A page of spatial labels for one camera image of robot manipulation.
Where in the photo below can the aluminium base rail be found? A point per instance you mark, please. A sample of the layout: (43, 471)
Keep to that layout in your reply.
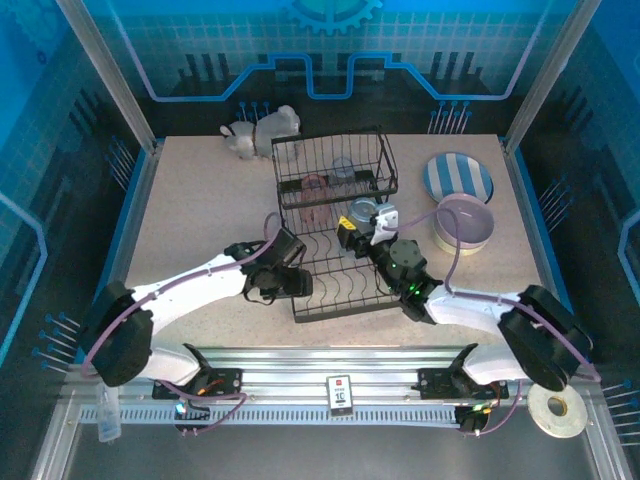
(300, 362)

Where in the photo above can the pink transparent cup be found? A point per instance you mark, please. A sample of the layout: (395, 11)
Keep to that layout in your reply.
(315, 205)

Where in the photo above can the small number label card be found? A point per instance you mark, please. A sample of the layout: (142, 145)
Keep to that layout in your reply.
(340, 397)

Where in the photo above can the clear plastic packet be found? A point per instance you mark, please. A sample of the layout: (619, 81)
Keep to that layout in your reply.
(107, 420)

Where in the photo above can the clear bluish cup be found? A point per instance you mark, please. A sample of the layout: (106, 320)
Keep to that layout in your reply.
(344, 170)

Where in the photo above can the grey tape roll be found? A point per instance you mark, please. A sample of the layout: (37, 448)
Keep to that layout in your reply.
(540, 417)

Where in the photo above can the lilac bowl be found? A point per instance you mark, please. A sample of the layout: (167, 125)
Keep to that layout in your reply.
(475, 220)

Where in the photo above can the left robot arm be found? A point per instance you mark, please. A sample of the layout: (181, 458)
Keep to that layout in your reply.
(200, 282)

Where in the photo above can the blue white striped plate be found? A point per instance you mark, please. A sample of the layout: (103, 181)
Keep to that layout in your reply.
(452, 172)

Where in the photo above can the pale green bowl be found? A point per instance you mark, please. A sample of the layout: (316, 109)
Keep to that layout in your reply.
(465, 251)

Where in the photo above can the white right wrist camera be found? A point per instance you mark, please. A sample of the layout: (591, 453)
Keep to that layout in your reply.
(387, 220)

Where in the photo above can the aluminium frame post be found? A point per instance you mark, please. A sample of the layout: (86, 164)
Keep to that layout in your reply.
(111, 75)
(550, 75)

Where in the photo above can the white grey plush dog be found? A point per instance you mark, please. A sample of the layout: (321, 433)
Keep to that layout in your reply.
(242, 140)

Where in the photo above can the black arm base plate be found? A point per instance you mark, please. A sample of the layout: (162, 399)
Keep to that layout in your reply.
(227, 378)
(432, 382)

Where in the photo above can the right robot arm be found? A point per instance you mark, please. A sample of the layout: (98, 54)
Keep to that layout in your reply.
(465, 307)

